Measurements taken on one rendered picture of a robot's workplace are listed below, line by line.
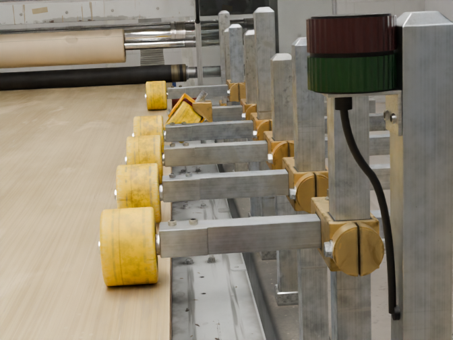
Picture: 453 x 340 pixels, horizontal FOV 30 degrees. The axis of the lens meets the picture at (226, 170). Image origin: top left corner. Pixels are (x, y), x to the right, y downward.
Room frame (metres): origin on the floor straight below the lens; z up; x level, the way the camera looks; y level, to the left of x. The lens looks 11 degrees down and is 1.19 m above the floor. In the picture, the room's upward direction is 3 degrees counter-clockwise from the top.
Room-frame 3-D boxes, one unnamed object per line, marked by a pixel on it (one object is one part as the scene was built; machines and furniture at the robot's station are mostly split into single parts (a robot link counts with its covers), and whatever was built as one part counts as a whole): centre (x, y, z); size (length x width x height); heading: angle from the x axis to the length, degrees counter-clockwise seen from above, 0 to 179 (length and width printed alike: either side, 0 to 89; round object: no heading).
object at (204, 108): (1.86, 0.08, 0.95); 0.10 x 0.04 x 0.10; 93
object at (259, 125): (1.60, -0.08, 0.95); 0.14 x 0.06 x 0.05; 3
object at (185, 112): (1.85, 0.09, 0.93); 0.09 x 0.08 x 0.09; 93
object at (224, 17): (2.82, -0.01, 0.92); 0.04 x 0.04 x 0.48; 3
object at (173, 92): (2.36, -0.06, 0.95); 0.50 x 0.04 x 0.04; 93
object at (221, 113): (1.87, -0.15, 0.95); 0.36 x 0.03 x 0.03; 93
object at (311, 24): (0.57, -0.09, 1.16); 0.06 x 0.06 x 0.02
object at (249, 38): (1.82, -0.07, 0.89); 0.04 x 0.04 x 0.48; 3
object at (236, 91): (2.35, -0.04, 0.95); 0.14 x 0.06 x 0.05; 3
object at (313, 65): (0.57, -0.09, 1.14); 0.06 x 0.06 x 0.02
